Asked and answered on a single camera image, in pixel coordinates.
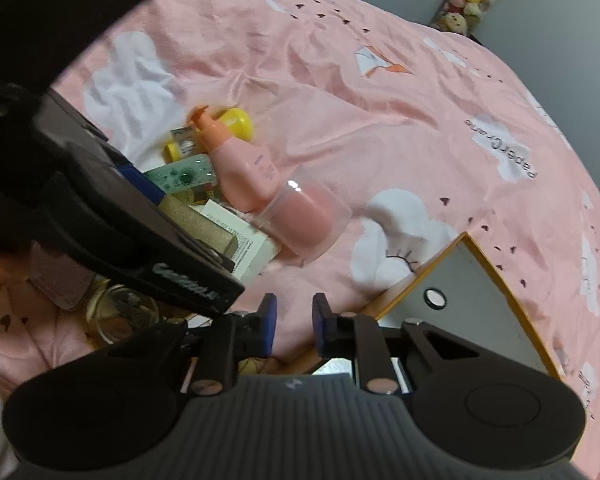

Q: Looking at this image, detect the clear plastic bottle cap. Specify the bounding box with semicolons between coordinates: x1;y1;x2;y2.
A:
253;166;352;262

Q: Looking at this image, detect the olive-gold small box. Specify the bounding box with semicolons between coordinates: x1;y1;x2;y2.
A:
158;195;238;258

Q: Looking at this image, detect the yellow round-top bottle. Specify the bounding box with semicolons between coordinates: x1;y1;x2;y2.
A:
219;107;253;142

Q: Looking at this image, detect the green gel sanitizer bottle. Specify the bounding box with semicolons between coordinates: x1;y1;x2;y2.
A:
144;154;218;194

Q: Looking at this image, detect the pink pump lotion bottle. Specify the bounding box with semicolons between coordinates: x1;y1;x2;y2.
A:
188;106;283;212

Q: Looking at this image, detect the orange-rimmed white cardboard box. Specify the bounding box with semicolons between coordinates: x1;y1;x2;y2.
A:
310;231;567;395

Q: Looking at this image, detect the pink cloud-print bedsheet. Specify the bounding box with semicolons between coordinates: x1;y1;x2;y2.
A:
0;0;600;479

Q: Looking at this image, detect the clear glass jar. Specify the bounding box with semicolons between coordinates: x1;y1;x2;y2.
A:
85;278;161;349

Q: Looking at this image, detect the white printed carton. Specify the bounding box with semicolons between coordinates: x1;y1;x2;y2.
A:
193;200;280;286

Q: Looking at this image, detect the small yellow jar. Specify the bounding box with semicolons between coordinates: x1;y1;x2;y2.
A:
163;126;204;162

